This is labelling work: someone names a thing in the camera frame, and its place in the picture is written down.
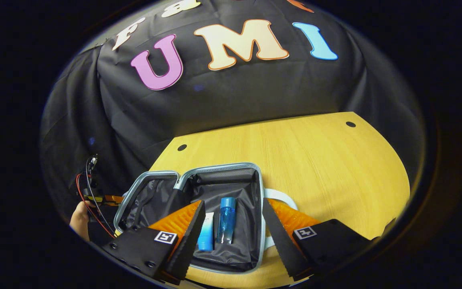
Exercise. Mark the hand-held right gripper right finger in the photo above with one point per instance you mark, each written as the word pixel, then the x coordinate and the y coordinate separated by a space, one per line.
pixel 281 241

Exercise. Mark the black backdrop cloth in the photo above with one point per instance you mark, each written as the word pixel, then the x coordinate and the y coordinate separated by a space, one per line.
pixel 255 92

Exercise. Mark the white tube with blue cap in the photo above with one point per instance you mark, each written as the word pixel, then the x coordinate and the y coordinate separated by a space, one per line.
pixel 206 237

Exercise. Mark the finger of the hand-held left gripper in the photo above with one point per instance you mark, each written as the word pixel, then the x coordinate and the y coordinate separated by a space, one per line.
pixel 106 198

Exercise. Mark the clear blue bottle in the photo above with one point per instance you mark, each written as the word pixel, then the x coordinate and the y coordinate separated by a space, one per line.
pixel 226 220

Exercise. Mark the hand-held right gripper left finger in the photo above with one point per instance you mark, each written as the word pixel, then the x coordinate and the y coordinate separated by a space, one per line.
pixel 189 241

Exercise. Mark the light blue suitcase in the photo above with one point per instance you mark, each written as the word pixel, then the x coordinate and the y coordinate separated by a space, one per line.
pixel 239 188

